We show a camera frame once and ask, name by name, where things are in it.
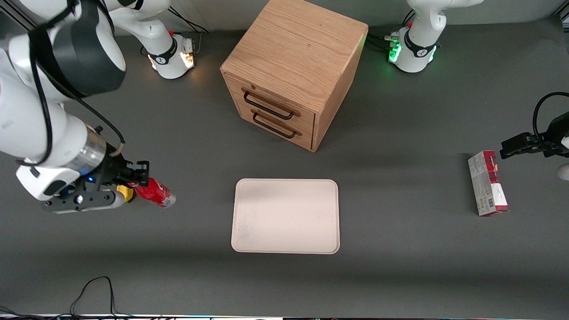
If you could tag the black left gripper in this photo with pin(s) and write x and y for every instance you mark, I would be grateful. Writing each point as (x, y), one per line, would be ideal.
(557, 132)

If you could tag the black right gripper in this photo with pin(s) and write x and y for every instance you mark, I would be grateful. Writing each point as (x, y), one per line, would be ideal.
(112, 170)

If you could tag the red coke bottle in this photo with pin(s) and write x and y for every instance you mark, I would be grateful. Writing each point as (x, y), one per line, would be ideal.
(158, 193)

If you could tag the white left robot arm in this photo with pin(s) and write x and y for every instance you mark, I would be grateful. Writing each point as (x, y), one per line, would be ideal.
(420, 40)

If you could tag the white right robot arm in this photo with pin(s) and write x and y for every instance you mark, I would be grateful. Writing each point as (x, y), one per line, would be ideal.
(22, 120)

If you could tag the beige rectangular tray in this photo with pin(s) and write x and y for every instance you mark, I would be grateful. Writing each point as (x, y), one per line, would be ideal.
(286, 216)

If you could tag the yellow lemon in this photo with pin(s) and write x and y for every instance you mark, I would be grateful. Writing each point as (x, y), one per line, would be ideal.
(126, 192)

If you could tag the grey and red carton box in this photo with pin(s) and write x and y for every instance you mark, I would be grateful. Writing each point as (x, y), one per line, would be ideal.
(486, 184)

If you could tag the wooden drawer cabinet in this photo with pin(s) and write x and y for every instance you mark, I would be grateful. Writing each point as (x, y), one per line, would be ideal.
(293, 49)

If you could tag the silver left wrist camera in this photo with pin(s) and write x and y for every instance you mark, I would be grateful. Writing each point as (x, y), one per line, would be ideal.
(564, 172)

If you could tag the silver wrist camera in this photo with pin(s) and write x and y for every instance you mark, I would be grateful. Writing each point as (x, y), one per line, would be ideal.
(564, 172)
(84, 201)

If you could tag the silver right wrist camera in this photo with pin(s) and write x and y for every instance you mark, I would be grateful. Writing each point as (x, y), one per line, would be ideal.
(84, 201)

